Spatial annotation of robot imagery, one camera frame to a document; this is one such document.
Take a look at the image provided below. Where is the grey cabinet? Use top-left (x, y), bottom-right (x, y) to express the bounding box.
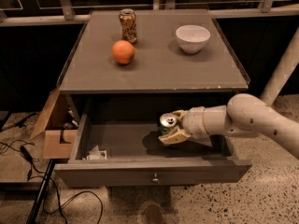
top-left (57, 9), bottom-right (251, 123)

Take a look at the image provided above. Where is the black cable on floor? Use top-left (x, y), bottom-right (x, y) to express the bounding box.
top-left (0, 139), bottom-right (105, 224)

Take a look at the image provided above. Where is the metal window railing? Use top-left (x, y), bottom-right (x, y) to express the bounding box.
top-left (0, 0), bottom-right (299, 26)

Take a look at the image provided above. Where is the white paper packet in drawer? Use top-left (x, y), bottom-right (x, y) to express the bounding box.
top-left (86, 146), bottom-right (107, 160)

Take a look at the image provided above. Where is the metal drawer knob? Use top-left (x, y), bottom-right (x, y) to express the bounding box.
top-left (151, 174), bottom-right (160, 184)

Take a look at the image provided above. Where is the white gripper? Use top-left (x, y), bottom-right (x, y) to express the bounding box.
top-left (158, 106), bottom-right (208, 146)

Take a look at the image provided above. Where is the green soda can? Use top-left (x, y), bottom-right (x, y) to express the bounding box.
top-left (158, 113), bottom-right (178, 136)

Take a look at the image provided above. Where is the open grey top drawer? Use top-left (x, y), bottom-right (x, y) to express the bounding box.
top-left (55, 97), bottom-right (251, 187)

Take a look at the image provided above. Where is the orange fruit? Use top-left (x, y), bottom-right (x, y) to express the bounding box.
top-left (112, 40), bottom-right (135, 64)

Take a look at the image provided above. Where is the gold brown soda can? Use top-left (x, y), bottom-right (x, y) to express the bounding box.
top-left (119, 8), bottom-right (137, 44)

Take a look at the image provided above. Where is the white bowl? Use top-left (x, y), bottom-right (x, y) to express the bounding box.
top-left (176, 25), bottom-right (210, 54)

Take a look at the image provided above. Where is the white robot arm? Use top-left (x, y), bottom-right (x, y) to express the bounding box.
top-left (159, 29), bottom-right (299, 158)

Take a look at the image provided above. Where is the cardboard box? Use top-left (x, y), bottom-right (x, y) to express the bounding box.
top-left (30, 88), bottom-right (77, 159)

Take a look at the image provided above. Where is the black stand leg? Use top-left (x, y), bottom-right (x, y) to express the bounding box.
top-left (26, 160), bottom-right (55, 224)

